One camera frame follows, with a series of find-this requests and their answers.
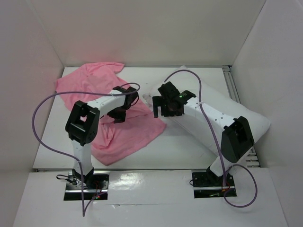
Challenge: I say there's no white pillow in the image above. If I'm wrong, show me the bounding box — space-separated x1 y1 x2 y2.
143 66 270 160

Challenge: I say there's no pink pillowcase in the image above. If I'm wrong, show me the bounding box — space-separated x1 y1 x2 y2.
54 61 167 166

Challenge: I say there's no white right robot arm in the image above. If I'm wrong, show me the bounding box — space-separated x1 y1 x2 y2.
150 81 254 185

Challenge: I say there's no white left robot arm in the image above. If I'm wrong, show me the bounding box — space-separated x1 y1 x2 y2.
65 86 139 189

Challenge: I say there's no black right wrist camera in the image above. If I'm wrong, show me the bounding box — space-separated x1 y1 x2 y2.
177 90 196 105

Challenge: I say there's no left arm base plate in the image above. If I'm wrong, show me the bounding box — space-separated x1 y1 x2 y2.
56 172 109 201

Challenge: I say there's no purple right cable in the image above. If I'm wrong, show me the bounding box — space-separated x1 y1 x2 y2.
162 70 258 208

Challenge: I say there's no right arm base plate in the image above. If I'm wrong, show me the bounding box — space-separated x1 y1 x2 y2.
189 171 237 199

